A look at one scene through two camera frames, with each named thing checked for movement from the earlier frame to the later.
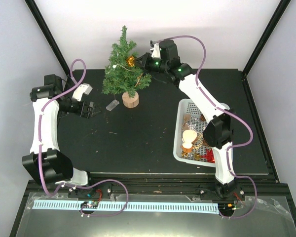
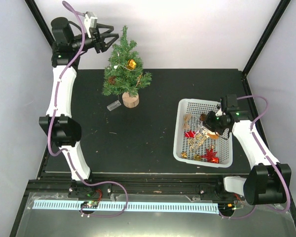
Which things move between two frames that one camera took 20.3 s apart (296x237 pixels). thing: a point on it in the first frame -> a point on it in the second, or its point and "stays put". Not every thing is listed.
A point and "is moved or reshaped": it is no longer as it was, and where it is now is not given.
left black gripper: [88, 114] -> [100, 43]
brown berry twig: [138, 80] stays put
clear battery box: [112, 105] stays put
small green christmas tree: [119, 78] stays put
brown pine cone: [202, 118] stays put
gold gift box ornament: [130, 60] is moved or reshaped
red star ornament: [209, 156] stays put
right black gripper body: [152, 67] -> [215, 124]
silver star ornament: [192, 127] -> [202, 131]
